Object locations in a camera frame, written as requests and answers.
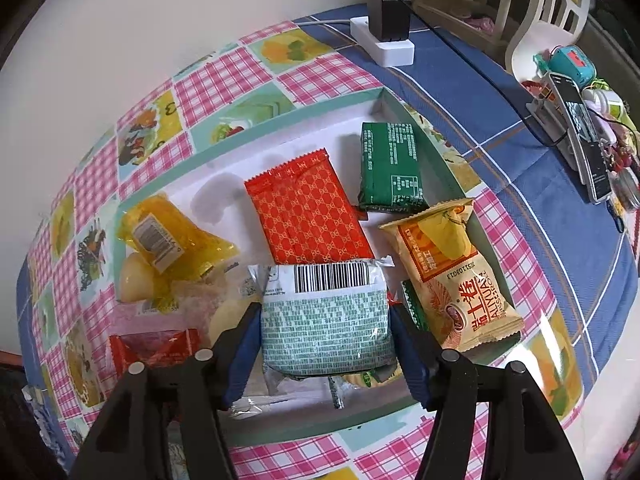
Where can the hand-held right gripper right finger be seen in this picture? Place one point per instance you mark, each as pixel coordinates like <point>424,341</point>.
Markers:
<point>412,360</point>

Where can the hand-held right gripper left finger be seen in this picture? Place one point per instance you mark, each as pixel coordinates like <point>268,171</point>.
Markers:
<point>240,360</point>

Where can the clear-wrapped round yellow cake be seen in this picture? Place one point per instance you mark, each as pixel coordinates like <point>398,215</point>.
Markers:
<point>227,320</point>

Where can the green white cartoon packet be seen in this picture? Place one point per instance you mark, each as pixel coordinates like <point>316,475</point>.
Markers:
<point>416,312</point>

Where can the shiny red snack packet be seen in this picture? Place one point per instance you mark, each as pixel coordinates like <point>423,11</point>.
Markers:
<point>155,347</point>

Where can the silver teal snack packet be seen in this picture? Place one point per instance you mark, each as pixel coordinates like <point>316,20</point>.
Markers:
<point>325,325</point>

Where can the yellow orange snack packet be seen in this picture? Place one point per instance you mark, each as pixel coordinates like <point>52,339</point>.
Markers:
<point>450,270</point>

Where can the pink snack packet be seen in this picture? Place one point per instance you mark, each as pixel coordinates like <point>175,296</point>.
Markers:
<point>132,319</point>

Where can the yellow jelly packet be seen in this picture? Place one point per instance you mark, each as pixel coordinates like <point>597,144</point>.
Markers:
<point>190,245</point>

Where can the red patterned snack packet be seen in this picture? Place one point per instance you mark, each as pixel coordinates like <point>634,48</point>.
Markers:
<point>310,210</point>

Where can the green snack packet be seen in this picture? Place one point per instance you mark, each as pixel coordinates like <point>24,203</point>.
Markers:
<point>392,165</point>

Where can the white box with teal rim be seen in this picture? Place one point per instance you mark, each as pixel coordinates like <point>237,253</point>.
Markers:
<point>280,145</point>

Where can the crumpled blue white wrapper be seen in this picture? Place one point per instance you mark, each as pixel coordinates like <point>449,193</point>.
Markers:
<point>40,410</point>

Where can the pink brown board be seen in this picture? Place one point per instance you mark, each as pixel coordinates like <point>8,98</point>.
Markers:
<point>10,357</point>

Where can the white phone stand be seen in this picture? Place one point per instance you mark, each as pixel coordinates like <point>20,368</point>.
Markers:
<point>542,110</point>

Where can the smartphone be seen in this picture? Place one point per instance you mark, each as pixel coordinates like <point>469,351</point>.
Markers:
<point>582,135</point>

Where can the pile of small trinkets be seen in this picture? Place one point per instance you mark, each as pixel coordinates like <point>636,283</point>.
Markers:
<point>620,160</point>

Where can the white power strip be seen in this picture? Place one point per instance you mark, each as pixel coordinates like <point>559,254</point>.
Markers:
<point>395,50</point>

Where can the teal toy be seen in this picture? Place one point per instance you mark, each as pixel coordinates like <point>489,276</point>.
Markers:
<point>567,62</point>

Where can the white plastic chair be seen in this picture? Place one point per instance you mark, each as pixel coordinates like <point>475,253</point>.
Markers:
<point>530,35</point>

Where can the black power adapter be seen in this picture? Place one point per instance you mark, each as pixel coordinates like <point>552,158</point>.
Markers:
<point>387,15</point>

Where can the beige shelf rack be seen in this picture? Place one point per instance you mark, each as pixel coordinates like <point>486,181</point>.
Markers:
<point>450,10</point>

